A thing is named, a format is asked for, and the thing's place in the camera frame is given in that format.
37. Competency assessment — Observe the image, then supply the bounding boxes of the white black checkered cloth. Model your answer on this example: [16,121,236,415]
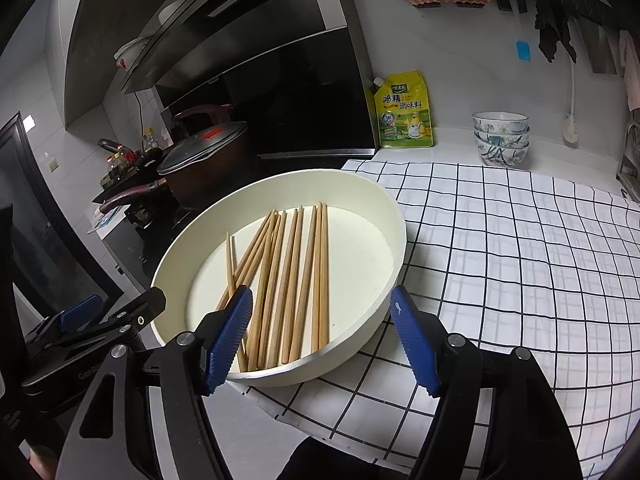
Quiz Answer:
[227,159,640,480]

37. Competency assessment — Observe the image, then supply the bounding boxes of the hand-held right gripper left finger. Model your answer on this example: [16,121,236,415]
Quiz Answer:
[52,284,254,480]

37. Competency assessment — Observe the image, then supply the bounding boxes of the black cooktop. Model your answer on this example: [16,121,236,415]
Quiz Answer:
[102,205,201,286]

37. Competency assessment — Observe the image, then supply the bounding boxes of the dark red cooking pot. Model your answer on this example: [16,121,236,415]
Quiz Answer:
[160,145,251,211]

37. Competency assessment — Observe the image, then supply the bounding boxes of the cream oval tray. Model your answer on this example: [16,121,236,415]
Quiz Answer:
[150,167,407,387]

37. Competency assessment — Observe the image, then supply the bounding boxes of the row of seasoning bottles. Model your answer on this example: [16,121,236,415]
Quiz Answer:
[102,130,161,178]

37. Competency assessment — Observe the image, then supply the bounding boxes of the dark red curved handle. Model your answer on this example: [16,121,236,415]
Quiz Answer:
[172,104,233,126]

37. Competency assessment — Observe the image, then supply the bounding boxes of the white cable with plug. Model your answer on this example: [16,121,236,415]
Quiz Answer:
[560,62,583,147]

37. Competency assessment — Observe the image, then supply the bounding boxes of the black hanging cloth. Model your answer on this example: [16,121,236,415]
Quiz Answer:
[534,0,578,63]

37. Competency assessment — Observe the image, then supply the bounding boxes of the bundle of wooden chopsticks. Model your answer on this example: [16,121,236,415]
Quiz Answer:
[215,201,331,373]

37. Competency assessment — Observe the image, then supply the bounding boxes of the person's black trousers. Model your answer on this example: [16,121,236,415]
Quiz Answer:
[287,437,416,480]

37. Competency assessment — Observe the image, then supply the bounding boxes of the dark door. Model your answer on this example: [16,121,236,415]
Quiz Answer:
[0,112,111,321]

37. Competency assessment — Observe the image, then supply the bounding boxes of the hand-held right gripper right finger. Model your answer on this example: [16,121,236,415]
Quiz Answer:
[390,285,583,480]

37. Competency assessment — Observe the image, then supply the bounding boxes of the yellow seasoning pouch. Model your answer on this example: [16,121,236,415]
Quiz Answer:
[372,71,436,149]

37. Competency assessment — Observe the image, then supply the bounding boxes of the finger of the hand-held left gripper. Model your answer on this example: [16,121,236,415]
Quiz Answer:
[25,295,104,348]
[97,286,167,341]

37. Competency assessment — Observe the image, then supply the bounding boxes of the black range hood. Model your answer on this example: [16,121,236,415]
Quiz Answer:
[64,0,378,161]

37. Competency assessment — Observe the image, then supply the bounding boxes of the white bowl on hood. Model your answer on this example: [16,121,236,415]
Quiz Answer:
[114,35,156,68]

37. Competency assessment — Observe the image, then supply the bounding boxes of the blue floral ceramic bowl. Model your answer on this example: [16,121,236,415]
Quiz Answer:
[476,142,529,167]
[472,111,529,134]
[473,127,531,151]

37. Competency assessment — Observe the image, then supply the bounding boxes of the blue white paper sheet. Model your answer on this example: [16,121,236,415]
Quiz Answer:
[87,205,126,233]

